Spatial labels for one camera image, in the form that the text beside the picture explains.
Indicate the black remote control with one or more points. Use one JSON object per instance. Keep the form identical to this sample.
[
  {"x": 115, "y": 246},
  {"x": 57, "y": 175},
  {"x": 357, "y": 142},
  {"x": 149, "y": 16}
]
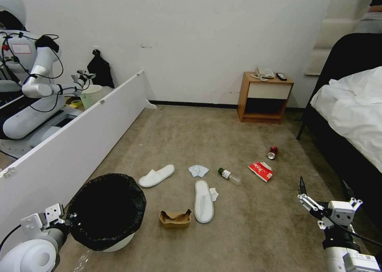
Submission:
[{"x": 281, "y": 76}]

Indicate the person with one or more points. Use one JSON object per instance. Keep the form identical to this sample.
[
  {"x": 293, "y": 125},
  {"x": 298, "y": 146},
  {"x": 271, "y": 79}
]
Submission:
[{"x": 373, "y": 21}]

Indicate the yellow tape roll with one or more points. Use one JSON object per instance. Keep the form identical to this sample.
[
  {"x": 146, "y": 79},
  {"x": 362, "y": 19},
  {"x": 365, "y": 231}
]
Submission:
[{"x": 76, "y": 103}]

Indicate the white slipper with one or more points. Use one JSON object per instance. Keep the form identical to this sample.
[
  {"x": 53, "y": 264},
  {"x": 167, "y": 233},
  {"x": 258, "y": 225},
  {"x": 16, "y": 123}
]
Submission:
[
  {"x": 203, "y": 204},
  {"x": 155, "y": 176}
]

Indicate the red white paper packet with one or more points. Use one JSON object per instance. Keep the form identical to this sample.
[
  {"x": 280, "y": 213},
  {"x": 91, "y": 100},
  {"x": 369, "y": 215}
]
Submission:
[{"x": 261, "y": 171}]

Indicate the pale blue folded tissue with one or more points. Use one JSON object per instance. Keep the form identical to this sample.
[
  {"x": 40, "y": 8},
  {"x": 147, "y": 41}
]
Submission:
[{"x": 198, "y": 171}]

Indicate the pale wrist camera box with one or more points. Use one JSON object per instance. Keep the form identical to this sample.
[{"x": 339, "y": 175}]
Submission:
[{"x": 341, "y": 212}]

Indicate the crumpled white tissue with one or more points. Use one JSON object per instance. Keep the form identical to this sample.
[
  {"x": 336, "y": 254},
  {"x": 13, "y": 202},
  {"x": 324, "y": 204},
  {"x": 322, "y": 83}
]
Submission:
[{"x": 214, "y": 194}]

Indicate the clear bottle green cap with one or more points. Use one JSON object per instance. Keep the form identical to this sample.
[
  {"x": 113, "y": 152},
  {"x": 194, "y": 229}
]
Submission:
[{"x": 229, "y": 176}]

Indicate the beige desk telephone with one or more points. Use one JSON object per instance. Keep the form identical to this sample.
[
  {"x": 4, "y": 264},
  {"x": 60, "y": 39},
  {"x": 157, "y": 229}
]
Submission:
[{"x": 264, "y": 72}]

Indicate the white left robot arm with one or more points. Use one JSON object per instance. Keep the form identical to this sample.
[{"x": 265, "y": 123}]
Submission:
[{"x": 28, "y": 255}]

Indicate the black bag hanging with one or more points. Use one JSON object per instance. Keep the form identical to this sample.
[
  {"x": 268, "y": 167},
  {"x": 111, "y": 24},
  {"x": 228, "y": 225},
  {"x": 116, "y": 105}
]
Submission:
[{"x": 100, "y": 70}]

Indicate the beige padded wall panel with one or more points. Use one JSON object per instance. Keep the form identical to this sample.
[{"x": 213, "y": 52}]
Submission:
[{"x": 331, "y": 36}]

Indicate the silver partition hinge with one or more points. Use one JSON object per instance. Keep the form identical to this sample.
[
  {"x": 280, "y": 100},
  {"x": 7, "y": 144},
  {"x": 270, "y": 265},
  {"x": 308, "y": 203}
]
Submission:
[{"x": 7, "y": 172}]

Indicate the black bin liner bag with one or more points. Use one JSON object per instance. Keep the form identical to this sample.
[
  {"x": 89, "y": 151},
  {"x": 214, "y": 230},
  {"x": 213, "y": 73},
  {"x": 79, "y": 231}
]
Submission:
[{"x": 104, "y": 209}]

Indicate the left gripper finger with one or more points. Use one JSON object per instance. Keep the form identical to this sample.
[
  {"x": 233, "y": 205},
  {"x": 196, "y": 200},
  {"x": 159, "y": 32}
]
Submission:
[
  {"x": 32, "y": 222},
  {"x": 55, "y": 210}
]

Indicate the white partition foot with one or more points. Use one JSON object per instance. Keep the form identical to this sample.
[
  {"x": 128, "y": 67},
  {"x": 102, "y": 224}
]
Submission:
[{"x": 150, "y": 104}]

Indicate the white trash bin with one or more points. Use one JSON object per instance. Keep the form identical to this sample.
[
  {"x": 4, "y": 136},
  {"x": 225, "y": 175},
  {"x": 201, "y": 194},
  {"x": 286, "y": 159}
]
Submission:
[{"x": 119, "y": 244}]

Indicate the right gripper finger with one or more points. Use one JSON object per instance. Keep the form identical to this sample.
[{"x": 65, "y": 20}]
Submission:
[
  {"x": 355, "y": 203},
  {"x": 312, "y": 204}
]

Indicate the white paper bucket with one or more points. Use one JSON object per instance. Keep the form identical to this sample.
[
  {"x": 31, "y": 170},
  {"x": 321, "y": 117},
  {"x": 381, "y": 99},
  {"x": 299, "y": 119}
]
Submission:
[{"x": 91, "y": 97}]

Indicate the white duvet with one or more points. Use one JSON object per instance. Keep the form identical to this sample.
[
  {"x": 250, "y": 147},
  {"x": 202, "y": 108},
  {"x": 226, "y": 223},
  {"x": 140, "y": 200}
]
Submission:
[{"x": 355, "y": 110}]

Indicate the brown paper bag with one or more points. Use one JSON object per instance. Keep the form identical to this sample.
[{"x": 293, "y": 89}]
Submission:
[{"x": 174, "y": 219}]

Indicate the red drink can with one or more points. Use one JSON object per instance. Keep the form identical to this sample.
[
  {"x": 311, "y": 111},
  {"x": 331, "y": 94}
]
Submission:
[{"x": 272, "y": 152}]

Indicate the white partition board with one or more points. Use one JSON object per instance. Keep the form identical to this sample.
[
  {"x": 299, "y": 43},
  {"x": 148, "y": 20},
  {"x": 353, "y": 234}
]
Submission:
[{"x": 74, "y": 146}]

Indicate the wooden nightstand white drawer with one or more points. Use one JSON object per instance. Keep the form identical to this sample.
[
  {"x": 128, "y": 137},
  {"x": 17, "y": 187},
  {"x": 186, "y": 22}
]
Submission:
[{"x": 265, "y": 94}]

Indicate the second robot's white arm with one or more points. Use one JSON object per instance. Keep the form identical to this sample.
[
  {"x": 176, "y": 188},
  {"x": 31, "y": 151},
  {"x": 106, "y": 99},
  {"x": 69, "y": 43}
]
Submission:
[{"x": 41, "y": 72}]

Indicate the black bed frame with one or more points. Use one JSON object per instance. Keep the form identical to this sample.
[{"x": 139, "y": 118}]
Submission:
[{"x": 343, "y": 63}]

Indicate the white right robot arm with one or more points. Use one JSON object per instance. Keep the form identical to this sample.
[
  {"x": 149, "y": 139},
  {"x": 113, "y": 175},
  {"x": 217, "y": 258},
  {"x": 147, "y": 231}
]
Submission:
[{"x": 343, "y": 261}]

